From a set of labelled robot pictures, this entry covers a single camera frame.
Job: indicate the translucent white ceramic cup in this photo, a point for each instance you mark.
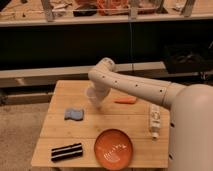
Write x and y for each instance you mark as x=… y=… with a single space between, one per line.
x=90 y=93

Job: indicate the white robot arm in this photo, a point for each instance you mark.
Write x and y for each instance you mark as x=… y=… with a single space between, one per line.
x=191 y=112

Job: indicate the orange carrot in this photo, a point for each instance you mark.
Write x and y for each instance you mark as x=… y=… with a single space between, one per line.
x=125 y=100

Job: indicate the blue sponge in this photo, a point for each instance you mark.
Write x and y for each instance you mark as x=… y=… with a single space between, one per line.
x=74 y=114

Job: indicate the white bottle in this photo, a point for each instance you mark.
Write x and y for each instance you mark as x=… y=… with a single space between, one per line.
x=154 y=121

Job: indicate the orange plate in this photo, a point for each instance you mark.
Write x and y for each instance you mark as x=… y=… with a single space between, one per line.
x=113 y=149

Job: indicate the black striped box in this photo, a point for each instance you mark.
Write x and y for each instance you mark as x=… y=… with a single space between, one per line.
x=66 y=152

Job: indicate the long workbench shelf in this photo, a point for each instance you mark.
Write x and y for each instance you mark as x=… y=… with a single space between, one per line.
x=65 y=12

